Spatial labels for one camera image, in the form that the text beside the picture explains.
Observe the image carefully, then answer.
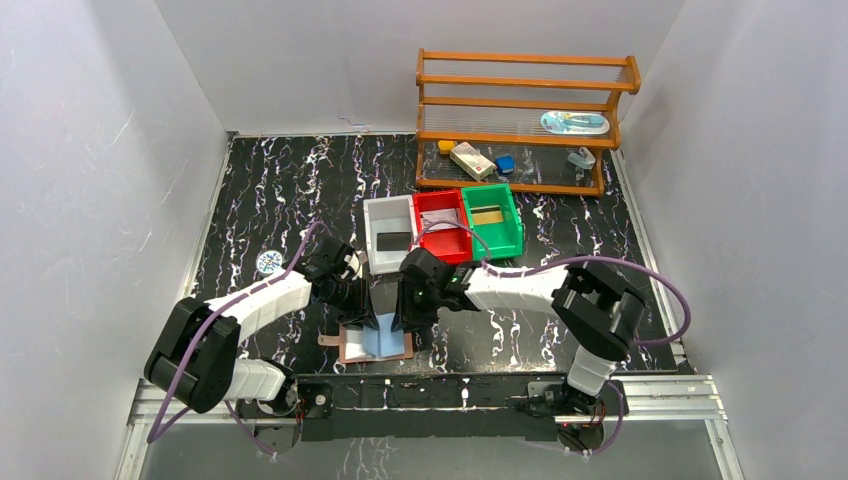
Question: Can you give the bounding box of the small yellow block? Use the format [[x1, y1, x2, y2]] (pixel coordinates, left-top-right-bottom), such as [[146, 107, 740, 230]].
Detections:
[[437, 140, 456, 155]]

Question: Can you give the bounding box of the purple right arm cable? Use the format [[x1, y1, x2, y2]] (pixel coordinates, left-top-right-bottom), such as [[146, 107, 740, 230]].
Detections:
[[413, 218, 692, 458]]

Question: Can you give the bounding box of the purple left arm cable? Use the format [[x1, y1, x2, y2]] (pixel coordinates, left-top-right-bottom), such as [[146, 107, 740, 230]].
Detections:
[[145, 220, 333, 458]]

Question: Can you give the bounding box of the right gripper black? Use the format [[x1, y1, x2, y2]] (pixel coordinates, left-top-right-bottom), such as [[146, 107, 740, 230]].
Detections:
[[390, 275, 443, 333]]

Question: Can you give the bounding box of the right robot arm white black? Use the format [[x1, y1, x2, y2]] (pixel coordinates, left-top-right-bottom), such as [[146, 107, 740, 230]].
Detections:
[[392, 248, 646, 414]]

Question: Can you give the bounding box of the brown leather card holder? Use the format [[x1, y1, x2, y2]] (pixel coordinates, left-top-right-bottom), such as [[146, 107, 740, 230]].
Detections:
[[318, 313, 414, 364]]

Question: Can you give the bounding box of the teal packaged tool on shelf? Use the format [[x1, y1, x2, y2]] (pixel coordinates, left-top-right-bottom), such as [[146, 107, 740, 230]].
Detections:
[[540, 111, 610, 136]]

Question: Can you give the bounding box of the white cardboard box on shelf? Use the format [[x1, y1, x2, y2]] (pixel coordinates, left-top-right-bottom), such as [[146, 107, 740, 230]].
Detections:
[[449, 142, 496, 181]]

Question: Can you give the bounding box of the green plastic bin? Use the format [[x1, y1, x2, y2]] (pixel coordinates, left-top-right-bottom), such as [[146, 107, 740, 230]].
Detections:
[[461, 183, 524, 260]]

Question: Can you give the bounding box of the black card in white bin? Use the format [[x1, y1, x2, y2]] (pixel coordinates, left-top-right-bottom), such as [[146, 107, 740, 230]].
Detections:
[[376, 231, 413, 252]]

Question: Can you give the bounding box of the small blue block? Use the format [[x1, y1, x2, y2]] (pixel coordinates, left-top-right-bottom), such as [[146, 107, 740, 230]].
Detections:
[[495, 155, 515, 175]]

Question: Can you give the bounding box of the black metal base frame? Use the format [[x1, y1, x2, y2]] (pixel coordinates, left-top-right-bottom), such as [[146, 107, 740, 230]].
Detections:
[[235, 372, 630, 454]]

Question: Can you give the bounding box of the red plastic bin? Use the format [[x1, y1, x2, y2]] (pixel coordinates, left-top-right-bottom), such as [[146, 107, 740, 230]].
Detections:
[[413, 189, 473, 265]]

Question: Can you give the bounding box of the blue patterned can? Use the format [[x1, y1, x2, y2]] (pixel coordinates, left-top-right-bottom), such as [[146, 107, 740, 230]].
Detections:
[[255, 249, 284, 277]]

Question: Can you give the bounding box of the wooden orange shelf rack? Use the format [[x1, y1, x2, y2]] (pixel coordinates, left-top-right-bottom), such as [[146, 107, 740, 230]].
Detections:
[[415, 49, 642, 197]]

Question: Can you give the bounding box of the grey numbered credit card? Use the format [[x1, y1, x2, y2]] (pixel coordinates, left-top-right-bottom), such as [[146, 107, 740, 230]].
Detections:
[[419, 208, 460, 232]]

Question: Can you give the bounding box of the light blue tape dispenser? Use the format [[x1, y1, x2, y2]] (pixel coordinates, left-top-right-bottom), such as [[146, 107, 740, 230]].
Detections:
[[567, 147, 597, 170]]

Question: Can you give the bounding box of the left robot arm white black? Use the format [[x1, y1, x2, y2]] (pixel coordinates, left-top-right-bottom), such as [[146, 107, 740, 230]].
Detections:
[[143, 237, 368, 416]]

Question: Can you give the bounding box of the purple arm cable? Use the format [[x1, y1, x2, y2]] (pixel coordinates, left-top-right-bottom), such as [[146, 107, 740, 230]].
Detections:
[[145, 220, 333, 458], [413, 218, 692, 458]]

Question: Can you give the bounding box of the gold card in green bin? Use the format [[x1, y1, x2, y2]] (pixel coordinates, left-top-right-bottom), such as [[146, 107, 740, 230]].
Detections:
[[471, 206, 504, 226]]

